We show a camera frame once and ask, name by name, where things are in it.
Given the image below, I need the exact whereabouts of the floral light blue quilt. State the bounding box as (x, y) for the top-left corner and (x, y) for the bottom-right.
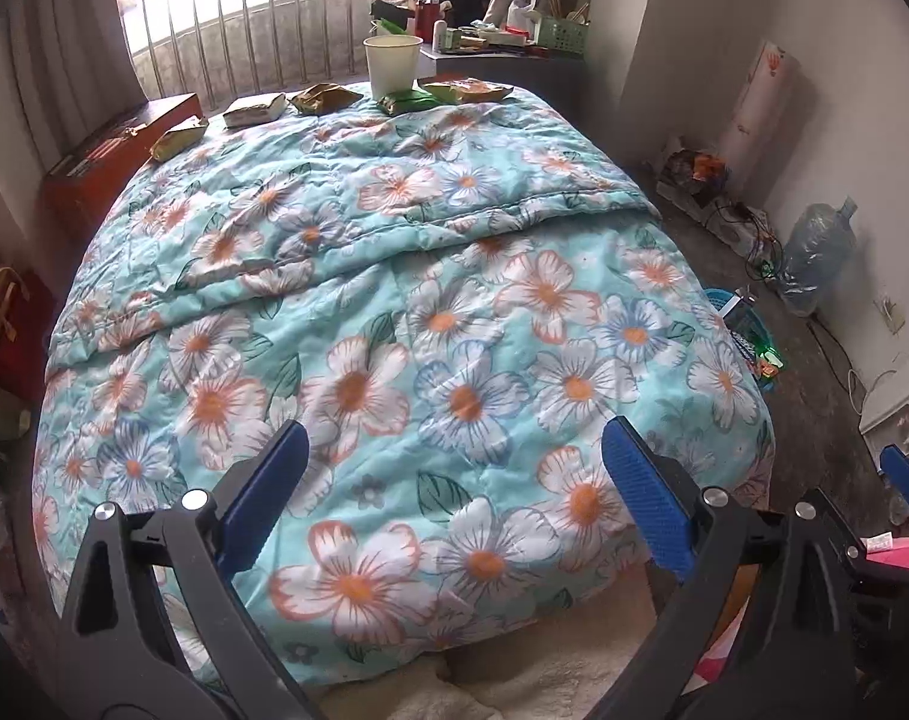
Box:
(32, 79), (776, 687)

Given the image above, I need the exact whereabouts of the small green snack packet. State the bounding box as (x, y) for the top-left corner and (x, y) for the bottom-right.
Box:
(377, 86), (440, 116)

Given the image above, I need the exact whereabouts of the white paper cup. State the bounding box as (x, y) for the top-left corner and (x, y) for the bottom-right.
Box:
(363, 34), (424, 101)

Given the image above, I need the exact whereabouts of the red wooden box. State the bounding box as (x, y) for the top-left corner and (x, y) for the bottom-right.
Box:
(45, 92), (204, 222)

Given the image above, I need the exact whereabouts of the yellow-green snack packet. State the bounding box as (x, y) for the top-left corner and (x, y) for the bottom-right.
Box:
(149, 118), (205, 161)

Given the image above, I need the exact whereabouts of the white floor appliance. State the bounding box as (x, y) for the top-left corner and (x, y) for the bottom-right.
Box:
(859, 401), (909, 458)

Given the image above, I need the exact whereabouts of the golden brown snack packet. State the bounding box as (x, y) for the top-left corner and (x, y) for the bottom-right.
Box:
(289, 82), (365, 116)

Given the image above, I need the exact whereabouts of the beige snack packet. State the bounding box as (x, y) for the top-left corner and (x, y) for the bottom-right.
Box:
(221, 94), (287, 128)

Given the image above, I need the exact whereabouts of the white fleece blanket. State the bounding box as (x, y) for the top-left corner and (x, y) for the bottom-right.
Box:
(161, 592), (695, 720)

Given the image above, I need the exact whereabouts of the dark cluttered side table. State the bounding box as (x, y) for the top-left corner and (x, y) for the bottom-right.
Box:
(420, 41), (586, 102)

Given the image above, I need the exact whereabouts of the green plastic basket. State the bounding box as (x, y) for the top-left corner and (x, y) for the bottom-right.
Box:
(533, 15), (590, 55)

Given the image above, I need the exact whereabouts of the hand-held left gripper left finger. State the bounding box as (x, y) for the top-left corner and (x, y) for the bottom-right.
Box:
(55, 420), (328, 720)

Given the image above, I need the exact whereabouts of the white power strip with cables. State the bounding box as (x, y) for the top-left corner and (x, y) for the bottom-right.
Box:
(705, 195), (785, 271)

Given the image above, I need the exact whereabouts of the dark bag with orange items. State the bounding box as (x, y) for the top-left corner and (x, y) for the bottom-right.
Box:
(660, 146), (729, 200)

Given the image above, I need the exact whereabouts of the red gift bag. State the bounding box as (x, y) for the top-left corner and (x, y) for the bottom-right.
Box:
(0, 266), (54, 398)

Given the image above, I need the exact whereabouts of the metal window railing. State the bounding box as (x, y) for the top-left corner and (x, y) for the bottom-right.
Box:
(120, 0), (425, 110)

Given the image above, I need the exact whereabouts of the blue plastic basket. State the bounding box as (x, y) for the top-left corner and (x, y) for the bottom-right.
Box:
(703, 287), (789, 391)

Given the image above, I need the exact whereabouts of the pink printed fabric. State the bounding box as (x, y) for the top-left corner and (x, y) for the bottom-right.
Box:
(863, 531), (909, 572)

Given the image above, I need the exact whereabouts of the orange snack packet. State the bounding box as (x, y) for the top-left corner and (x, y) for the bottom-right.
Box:
(416, 78), (514, 104)

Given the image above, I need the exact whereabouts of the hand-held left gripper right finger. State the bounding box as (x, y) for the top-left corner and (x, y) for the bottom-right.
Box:
(601, 415), (860, 720)

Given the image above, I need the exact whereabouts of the large clear water jug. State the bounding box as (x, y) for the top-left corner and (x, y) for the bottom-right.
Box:
(776, 197), (859, 317)

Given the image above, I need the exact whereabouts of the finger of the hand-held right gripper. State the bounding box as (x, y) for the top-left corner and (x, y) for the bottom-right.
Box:
(879, 444), (909, 512)
(797, 487), (909, 593)

